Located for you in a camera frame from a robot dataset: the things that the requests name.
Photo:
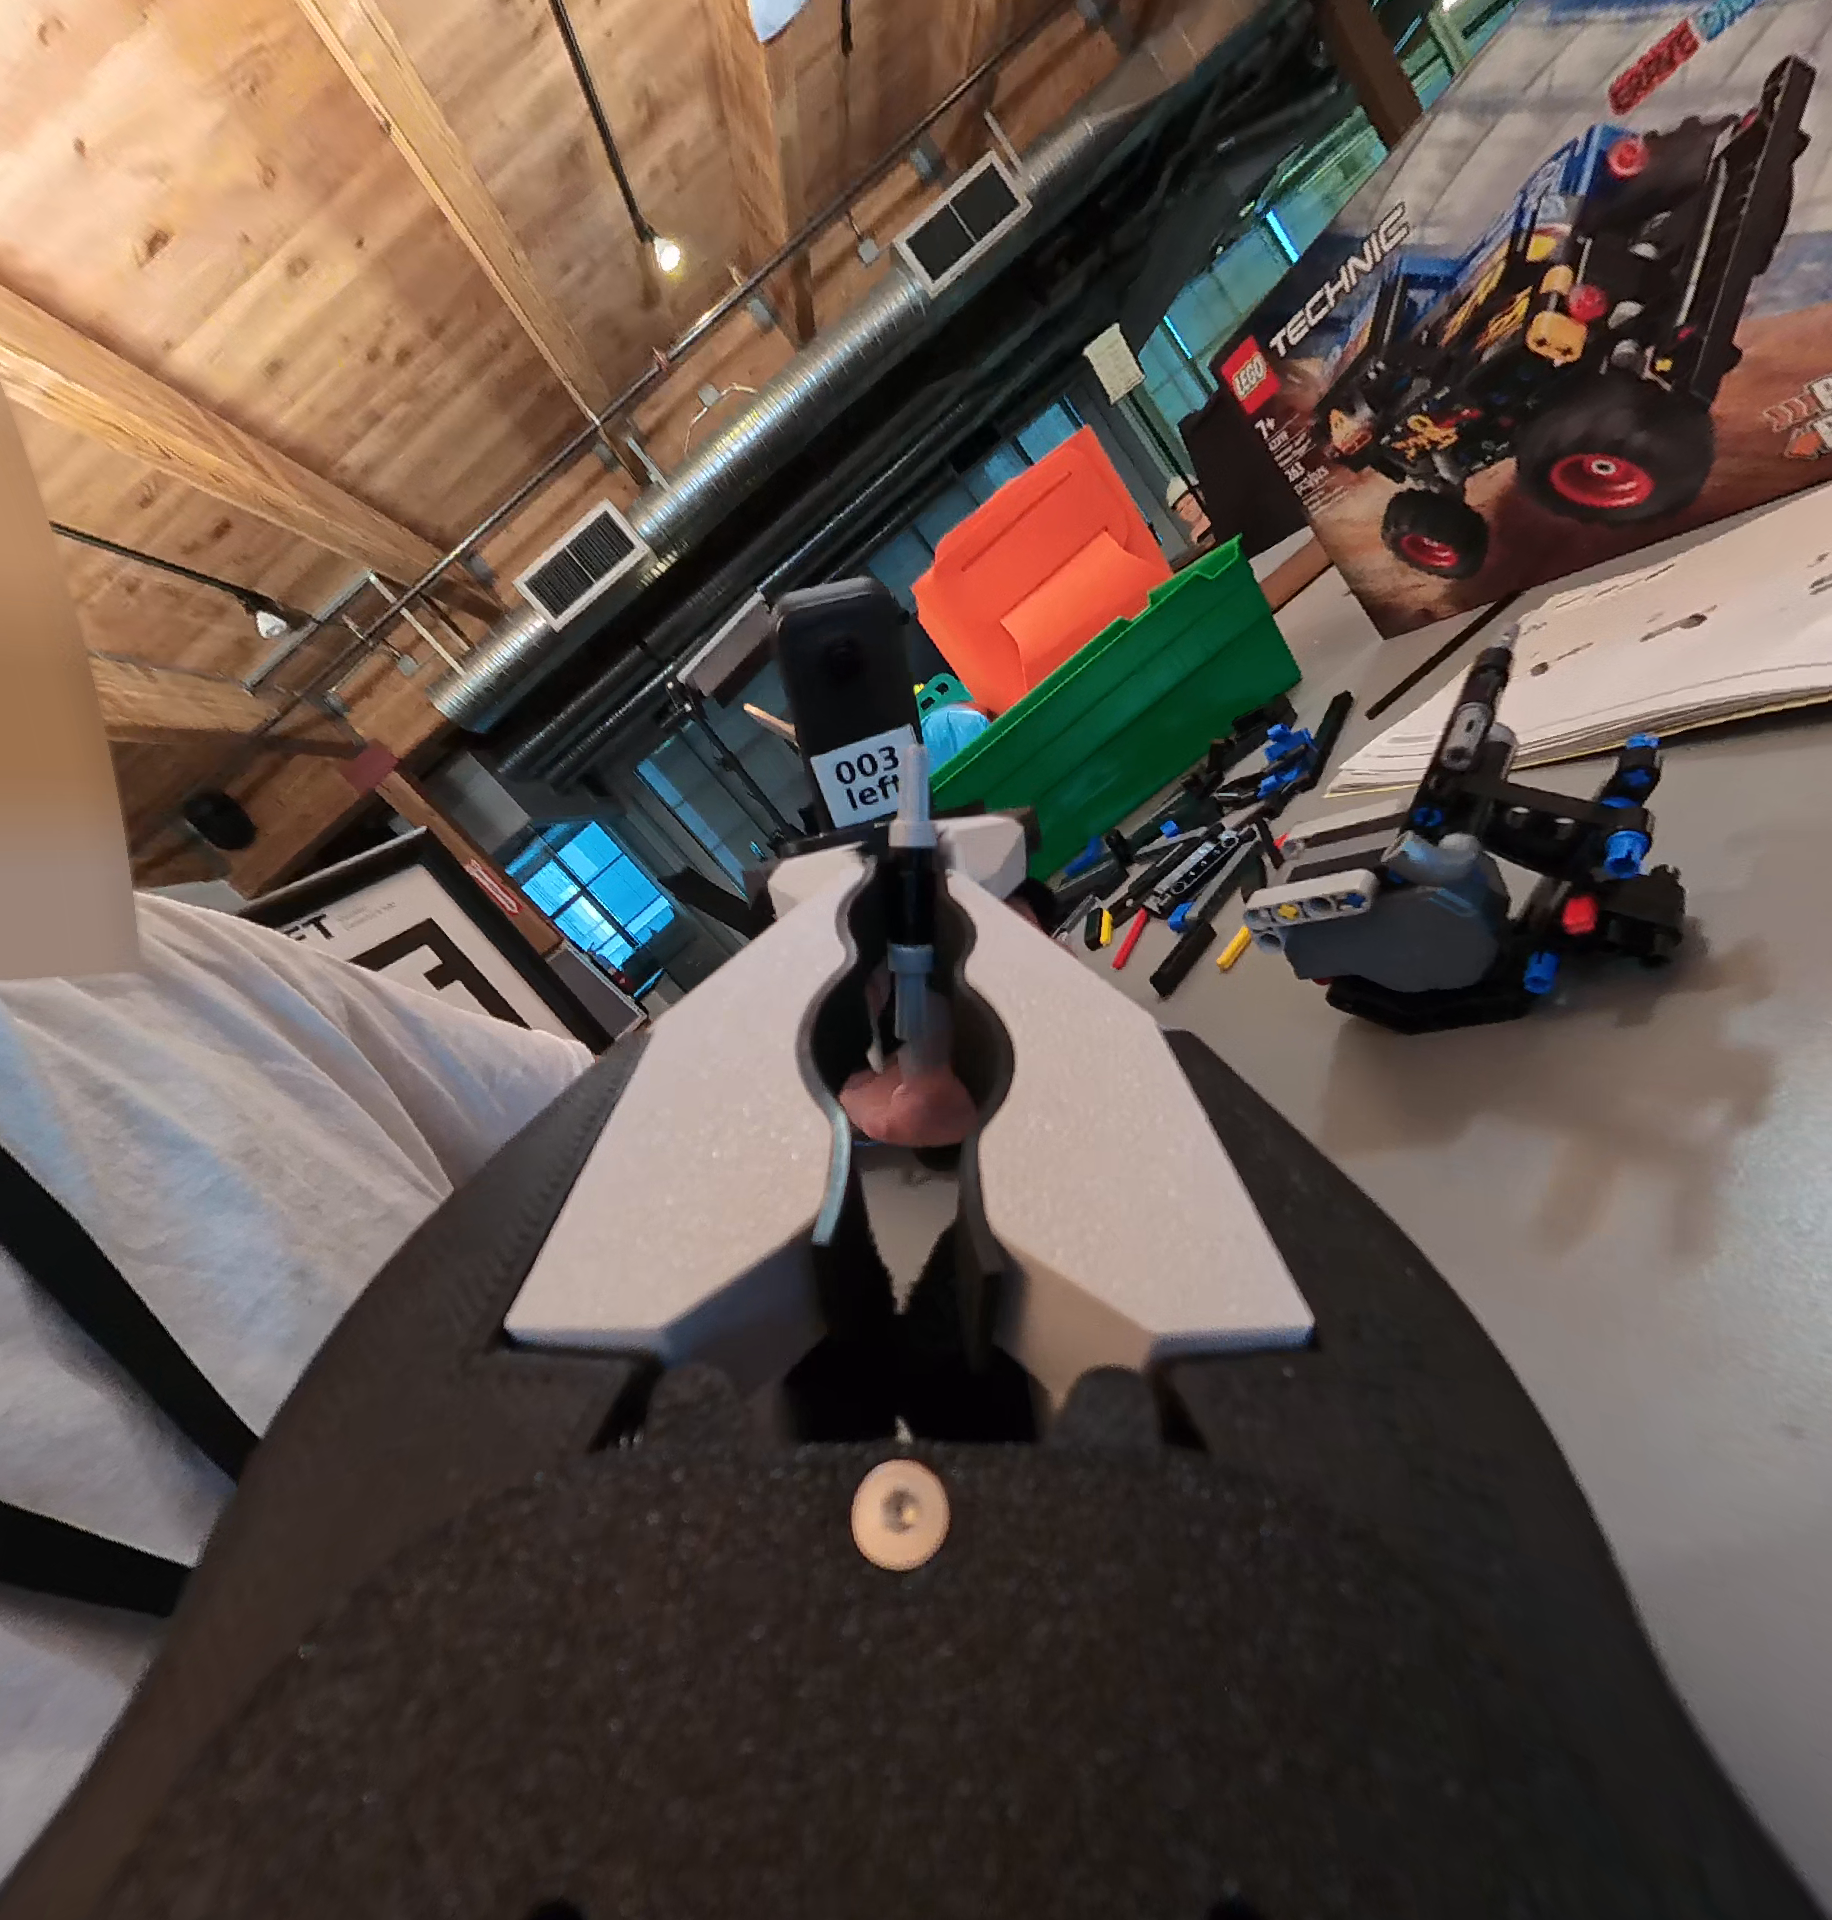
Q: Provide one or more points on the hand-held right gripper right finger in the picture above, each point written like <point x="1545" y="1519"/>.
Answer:
<point x="1126" y="1186"/>

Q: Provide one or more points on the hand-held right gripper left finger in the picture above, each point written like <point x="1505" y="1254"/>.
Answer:
<point x="676" y="1186"/>

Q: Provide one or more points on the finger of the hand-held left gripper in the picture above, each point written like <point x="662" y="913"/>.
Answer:
<point x="810" y="866"/>
<point x="989" y="852"/>

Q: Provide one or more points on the small grey lego axle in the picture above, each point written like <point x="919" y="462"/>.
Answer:
<point x="913" y="901"/>

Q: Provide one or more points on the pile of loose lego pieces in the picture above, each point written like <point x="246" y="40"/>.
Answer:
<point x="1185" y="871"/>

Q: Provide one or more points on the yellow lego axle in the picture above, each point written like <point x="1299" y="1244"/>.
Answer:
<point x="1234" y="948"/>

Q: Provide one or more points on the partly built lego model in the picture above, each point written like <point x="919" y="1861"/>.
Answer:
<point x="1458" y="915"/>

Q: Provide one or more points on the long black lego axle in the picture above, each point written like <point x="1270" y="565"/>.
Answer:
<point x="1441" y="655"/>

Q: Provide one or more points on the monster truck set box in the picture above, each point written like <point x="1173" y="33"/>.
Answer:
<point x="1532" y="302"/>

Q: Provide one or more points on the person's left hand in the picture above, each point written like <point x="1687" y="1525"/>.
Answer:
<point x="910" y="1103"/>

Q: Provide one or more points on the teal plastic basket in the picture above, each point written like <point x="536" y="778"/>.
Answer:
<point x="942" y="695"/>

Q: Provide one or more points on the studio light panel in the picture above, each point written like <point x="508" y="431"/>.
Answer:
<point x="727" y="646"/>

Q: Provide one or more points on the blue plastic bag bundle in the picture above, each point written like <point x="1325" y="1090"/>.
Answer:
<point x="954" y="736"/>

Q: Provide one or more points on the green plastic storage bin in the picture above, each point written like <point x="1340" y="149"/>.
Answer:
<point x="1143" y="707"/>

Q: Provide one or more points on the orange plastic bin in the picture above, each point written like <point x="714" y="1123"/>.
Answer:
<point x="1036" y="557"/>

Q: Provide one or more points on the white air vent grille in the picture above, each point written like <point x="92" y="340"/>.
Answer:
<point x="581" y="568"/>
<point x="960" y="221"/>

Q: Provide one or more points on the framed black white marker poster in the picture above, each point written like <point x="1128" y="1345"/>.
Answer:
<point x="422" y="947"/>

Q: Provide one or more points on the white instruction booklet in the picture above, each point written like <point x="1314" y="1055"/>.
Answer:
<point x="1680" y="660"/>

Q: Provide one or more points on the silver ventilation duct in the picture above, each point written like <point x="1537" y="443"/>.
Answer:
<point x="766" y="420"/>

